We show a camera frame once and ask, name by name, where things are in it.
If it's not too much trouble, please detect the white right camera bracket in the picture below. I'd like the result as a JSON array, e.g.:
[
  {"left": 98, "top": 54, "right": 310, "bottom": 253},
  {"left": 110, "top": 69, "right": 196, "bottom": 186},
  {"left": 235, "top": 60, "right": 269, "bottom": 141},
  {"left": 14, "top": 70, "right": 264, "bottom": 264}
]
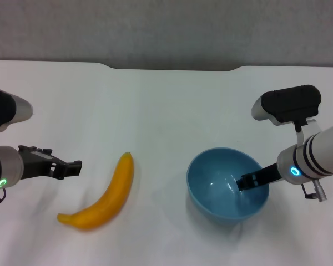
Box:
[{"left": 294, "top": 119, "right": 323, "bottom": 147}]

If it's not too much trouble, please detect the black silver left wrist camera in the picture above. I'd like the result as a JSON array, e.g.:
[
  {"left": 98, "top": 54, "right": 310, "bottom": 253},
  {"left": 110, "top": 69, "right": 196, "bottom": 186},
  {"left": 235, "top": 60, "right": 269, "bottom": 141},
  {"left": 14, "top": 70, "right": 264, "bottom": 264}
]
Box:
[{"left": 0, "top": 85, "right": 34, "bottom": 132}]

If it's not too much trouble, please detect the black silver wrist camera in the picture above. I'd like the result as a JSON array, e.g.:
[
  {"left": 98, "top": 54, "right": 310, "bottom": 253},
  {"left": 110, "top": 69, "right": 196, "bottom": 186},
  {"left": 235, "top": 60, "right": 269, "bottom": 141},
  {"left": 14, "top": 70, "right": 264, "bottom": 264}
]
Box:
[
  {"left": 251, "top": 84, "right": 322, "bottom": 127},
  {"left": 0, "top": 85, "right": 34, "bottom": 132}
]

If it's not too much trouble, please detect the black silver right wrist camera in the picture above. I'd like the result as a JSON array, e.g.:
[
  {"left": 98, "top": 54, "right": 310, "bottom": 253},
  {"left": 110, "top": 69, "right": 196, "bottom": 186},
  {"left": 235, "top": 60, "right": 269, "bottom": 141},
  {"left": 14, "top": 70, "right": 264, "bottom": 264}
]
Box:
[{"left": 251, "top": 84, "right": 322, "bottom": 127}]

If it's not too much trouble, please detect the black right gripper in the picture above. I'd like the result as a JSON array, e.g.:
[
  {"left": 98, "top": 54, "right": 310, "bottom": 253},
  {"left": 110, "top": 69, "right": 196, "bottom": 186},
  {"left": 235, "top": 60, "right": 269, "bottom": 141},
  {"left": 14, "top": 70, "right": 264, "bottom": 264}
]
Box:
[{"left": 235, "top": 163, "right": 281, "bottom": 191}]

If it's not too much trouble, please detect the yellow banana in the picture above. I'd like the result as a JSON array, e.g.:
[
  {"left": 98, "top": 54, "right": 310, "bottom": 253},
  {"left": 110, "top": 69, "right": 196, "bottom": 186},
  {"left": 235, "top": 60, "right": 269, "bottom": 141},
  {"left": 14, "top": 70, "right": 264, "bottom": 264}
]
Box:
[{"left": 57, "top": 151, "right": 135, "bottom": 231}]

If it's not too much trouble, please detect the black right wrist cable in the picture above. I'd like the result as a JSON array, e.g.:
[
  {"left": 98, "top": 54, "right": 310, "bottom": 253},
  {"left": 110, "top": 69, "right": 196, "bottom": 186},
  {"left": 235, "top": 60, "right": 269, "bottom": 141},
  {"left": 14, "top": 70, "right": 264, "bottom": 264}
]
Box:
[{"left": 301, "top": 178, "right": 329, "bottom": 202}]

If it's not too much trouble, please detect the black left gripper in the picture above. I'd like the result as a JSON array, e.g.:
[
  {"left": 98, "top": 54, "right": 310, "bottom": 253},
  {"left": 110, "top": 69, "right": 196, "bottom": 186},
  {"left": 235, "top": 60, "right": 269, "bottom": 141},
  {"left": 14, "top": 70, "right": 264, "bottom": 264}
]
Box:
[{"left": 18, "top": 144, "right": 83, "bottom": 180}]

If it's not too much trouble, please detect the blue plastic bowl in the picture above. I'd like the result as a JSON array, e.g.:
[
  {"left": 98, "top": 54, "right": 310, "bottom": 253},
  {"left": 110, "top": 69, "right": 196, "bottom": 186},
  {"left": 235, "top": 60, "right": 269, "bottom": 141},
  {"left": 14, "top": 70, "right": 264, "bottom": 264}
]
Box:
[{"left": 186, "top": 147, "right": 269, "bottom": 222}]

